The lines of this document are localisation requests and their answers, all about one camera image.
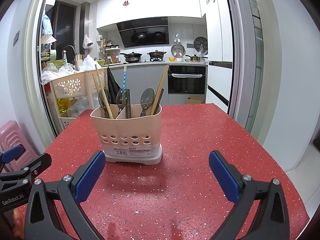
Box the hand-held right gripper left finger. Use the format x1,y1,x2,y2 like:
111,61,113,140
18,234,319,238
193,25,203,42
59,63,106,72
24,150,107,240

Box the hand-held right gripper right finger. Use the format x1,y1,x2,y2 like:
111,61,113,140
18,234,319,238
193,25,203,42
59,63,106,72
209,150,290,240

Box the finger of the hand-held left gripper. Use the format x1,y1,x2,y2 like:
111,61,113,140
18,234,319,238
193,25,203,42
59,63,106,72
0,152,52,192
0,144,25,173

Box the beige plastic utensil holder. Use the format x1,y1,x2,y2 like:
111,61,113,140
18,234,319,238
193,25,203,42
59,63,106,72
90,104,163,166

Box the blue patterned chopstick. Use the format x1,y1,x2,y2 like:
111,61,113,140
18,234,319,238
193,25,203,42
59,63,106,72
121,66,128,92

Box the person's left hand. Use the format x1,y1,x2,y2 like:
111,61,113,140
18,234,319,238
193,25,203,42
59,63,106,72
12,209,25,238

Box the pink plastic stool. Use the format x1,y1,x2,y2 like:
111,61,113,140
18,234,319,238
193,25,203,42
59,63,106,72
0,120,38,173

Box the yellow oil bottle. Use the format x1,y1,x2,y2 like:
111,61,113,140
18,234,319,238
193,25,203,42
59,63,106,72
57,98,69,114

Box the beige perforated storage cart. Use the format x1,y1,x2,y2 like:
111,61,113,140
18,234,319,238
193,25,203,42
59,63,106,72
50,67,108,134

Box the pile of clear plastic bags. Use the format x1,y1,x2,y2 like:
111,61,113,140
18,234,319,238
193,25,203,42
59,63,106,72
41,62,77,84

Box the black built-in oven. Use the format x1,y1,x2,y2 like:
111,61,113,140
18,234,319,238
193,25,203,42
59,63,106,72
168,65,207,95

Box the stacked green bowls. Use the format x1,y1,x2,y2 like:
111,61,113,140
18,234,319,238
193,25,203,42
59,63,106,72
41,49,64,68

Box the grey lower kitchen cabinets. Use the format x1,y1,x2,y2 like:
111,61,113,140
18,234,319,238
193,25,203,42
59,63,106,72
107,64,169,105

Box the black kitchen faucet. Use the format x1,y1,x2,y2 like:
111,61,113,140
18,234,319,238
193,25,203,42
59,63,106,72
62,45,77,64

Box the small steel pot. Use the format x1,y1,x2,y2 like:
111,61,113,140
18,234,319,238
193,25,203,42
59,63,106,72
185,54,208,62

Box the grey glass sliding door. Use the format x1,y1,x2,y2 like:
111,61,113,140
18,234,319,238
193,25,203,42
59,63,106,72
222,0,275,130

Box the spice rack with bottles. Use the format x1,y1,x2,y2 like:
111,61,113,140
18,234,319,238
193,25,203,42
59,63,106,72
99,39,122,64

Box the black wok with lid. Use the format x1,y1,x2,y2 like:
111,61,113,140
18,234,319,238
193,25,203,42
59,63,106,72
119,52,143,63

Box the hanging white plastic bag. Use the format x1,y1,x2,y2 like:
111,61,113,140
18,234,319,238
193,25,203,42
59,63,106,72
82,34,93,50

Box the hanging blue packet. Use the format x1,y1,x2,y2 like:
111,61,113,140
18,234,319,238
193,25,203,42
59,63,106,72
42,14,54,35

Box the white refrigerator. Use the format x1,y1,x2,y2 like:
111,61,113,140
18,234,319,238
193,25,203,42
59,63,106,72
200,0,234,114

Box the round black divided pan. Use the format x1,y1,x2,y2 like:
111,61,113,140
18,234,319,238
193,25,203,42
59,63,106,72
194,37,208,52

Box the brown cooking pot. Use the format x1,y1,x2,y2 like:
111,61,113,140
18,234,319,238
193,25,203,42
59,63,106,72
147,50,167,61

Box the black range hood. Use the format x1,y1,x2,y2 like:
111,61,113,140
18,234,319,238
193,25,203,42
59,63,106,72
116,17,169,48

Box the white upper kitchen cabinets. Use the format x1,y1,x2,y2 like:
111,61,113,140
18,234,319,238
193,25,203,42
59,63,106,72
96,0,207,29

